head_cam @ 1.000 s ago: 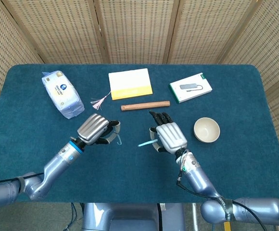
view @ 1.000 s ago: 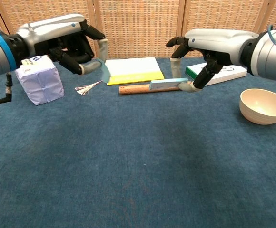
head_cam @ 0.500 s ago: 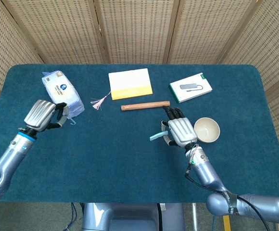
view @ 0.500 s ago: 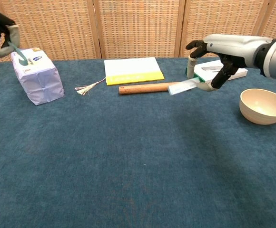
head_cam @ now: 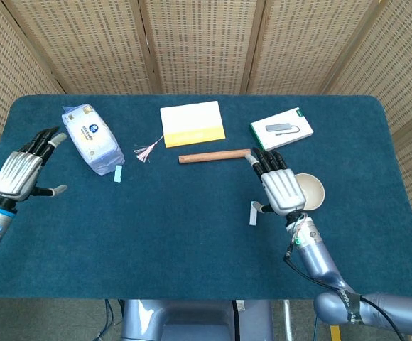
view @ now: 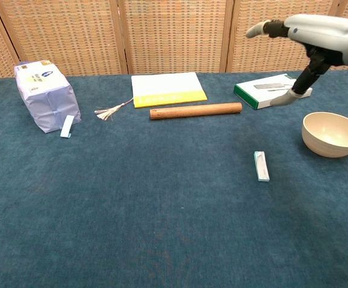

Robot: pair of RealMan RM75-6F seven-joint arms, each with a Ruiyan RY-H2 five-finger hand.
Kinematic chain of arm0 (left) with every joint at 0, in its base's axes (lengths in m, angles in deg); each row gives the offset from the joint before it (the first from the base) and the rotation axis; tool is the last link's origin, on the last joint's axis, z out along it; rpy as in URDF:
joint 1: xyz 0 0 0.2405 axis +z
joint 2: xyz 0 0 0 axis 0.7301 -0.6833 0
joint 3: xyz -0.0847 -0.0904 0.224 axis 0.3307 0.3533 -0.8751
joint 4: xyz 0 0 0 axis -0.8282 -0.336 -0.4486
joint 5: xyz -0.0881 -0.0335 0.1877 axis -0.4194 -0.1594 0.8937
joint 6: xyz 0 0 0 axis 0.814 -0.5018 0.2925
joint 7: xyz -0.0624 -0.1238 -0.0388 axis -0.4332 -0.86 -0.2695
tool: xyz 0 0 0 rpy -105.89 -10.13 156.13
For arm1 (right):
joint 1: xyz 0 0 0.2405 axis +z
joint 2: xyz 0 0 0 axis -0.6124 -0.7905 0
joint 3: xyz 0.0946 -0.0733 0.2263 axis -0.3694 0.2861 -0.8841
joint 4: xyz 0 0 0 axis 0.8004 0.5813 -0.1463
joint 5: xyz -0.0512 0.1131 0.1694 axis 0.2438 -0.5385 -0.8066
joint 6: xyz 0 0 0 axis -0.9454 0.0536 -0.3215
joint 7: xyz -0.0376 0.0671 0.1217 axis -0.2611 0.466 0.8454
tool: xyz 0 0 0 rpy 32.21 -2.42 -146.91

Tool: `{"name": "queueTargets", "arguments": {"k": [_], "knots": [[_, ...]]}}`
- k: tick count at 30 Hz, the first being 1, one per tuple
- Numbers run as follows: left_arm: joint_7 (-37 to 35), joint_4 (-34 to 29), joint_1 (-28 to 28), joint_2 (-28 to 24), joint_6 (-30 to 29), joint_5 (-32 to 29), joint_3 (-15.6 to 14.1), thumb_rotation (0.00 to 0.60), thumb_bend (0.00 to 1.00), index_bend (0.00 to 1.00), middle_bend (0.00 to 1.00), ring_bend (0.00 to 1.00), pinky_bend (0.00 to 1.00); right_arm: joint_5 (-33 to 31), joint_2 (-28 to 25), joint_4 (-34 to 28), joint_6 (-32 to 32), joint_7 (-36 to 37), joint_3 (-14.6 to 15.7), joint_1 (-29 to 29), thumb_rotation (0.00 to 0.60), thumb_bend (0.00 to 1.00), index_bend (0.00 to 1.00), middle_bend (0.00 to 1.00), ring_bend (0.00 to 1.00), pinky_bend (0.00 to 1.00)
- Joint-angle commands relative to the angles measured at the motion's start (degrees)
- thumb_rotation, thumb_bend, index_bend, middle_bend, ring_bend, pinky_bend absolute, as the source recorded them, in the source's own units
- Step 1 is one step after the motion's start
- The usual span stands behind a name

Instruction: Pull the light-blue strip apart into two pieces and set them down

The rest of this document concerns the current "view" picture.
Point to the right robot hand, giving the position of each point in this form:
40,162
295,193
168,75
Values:
327,33

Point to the light blue rectangular block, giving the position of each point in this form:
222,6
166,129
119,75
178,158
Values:
261,166

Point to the light blue strip piece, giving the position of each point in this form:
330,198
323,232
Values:
67,127

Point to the white green product box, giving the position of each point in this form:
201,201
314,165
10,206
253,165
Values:
258,94

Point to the beige bowl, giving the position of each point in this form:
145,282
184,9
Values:
331,135

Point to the wooden rolling pin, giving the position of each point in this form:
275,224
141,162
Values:
195,110

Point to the white and yellow notebook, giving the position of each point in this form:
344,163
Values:
165,87

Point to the white tassel bookmark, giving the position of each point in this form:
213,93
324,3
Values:
106,113

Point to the teal tablecloth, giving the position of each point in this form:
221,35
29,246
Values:
150,210

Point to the lavender wrapped tissue pack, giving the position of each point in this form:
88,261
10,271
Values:
49,102

